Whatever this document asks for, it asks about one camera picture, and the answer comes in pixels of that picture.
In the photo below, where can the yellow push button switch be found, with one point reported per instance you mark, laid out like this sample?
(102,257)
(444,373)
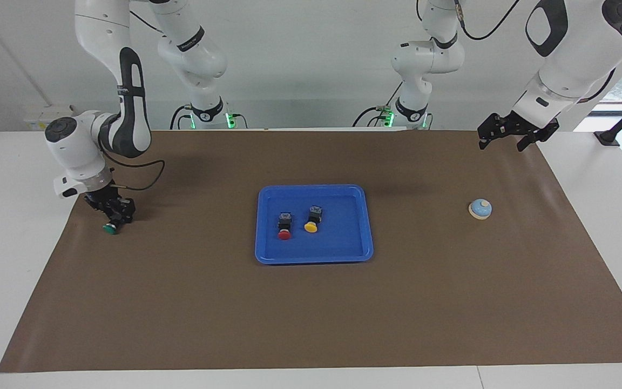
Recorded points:
(311,227)

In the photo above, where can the green push button switch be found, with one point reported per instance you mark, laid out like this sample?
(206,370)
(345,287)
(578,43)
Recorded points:
(109,229)

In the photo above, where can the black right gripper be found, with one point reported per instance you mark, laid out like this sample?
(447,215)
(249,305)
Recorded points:
(108,200)

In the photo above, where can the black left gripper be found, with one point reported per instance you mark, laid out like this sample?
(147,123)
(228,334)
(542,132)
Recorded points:
(516,126)

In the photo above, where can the blue plastic tray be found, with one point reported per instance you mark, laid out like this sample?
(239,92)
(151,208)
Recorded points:
(343,243)

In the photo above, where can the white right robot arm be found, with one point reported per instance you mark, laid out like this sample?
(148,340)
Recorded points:
(73,151)

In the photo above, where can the white power strip box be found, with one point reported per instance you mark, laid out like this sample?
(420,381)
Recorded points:
(38,116)

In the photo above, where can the light blue call bell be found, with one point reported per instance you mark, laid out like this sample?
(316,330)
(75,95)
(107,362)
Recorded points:
(480,209)

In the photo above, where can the red push button switch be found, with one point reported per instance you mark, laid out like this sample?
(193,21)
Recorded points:
(284,234)

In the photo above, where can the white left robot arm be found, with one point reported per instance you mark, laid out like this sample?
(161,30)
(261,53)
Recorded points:
(575,54)

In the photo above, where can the brown table mat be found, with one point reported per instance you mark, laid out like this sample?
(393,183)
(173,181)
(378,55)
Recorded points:
(311,313)

